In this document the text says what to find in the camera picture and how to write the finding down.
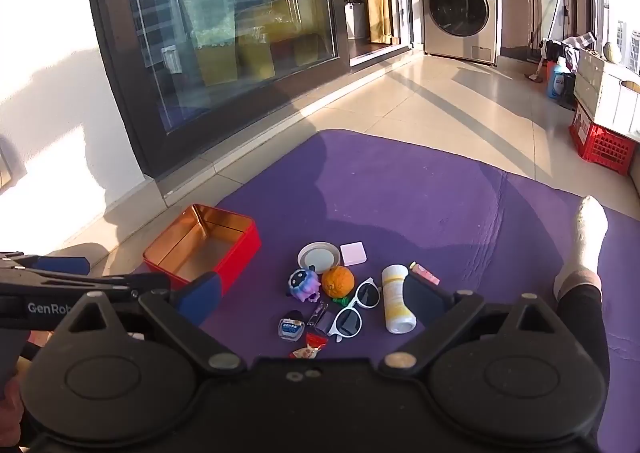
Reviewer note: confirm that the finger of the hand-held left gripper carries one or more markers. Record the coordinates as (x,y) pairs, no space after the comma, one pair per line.
(120,283)
(62,265)

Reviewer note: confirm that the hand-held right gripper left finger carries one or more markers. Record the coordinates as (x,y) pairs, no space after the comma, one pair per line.
(200,295)

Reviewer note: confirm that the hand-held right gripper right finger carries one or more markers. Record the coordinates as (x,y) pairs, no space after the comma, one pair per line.
(425,298)

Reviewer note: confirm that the pink lip balm stick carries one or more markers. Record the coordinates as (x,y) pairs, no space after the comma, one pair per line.
(427,275)

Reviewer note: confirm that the white and yellow bottle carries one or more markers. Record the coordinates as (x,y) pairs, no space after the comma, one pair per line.
(396,300)

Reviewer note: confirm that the red metal tin box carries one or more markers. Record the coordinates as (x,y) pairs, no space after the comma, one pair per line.
(220,253)

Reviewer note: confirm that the white sunglasses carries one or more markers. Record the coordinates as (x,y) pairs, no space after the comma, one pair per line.
(349,320)

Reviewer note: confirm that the small blue dental floss box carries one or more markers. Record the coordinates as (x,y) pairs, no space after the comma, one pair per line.
(291,327)

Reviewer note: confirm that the purple toy figure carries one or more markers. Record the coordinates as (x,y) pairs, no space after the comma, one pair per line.
(303,284)

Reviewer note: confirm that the red candy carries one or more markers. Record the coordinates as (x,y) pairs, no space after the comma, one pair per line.
(309,345)

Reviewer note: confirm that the person's left hand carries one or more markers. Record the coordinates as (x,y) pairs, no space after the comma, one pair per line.
(9,413)

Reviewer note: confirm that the small green plastic piece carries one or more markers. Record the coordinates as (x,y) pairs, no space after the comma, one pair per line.
(341,301)

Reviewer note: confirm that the pale pink square case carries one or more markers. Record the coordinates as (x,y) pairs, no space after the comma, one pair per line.
(353,254)

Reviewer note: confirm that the orange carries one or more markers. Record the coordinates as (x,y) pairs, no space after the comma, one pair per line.
(338,281)

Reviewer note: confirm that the purple floor mat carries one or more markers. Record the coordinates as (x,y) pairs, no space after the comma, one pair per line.
(450,213)

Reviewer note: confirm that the small purple packet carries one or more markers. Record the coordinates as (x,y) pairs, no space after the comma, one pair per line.
(325,323)

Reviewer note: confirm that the silver nail clipper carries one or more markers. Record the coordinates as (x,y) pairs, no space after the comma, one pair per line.
(318,312)

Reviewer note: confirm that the round grey jar lid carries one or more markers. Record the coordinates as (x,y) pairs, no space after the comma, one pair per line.
(317,257)

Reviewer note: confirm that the person's right black trouser leg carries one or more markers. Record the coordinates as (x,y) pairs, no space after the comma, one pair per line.
(582,333)

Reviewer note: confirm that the person's right white sock foot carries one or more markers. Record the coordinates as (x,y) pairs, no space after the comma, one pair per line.
(585,243)

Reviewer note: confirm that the red plastic crate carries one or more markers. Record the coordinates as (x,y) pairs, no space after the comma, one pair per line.
(602,143)

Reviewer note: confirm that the white cardboard box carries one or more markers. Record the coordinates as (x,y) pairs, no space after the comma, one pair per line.
(607,93)

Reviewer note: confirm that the pile of dark clothes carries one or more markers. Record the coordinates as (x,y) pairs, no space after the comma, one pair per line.
(565,49)

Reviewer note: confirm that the dark framed sliding glass door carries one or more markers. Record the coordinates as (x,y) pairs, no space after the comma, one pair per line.
(225,8)

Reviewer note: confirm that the silver washing machine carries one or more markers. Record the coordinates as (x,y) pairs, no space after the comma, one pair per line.
(460,8)

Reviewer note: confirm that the white mop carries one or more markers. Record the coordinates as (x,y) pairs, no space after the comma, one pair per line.
(547,28)

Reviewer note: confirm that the pale round melon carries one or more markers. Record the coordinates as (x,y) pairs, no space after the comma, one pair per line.
(612,53)

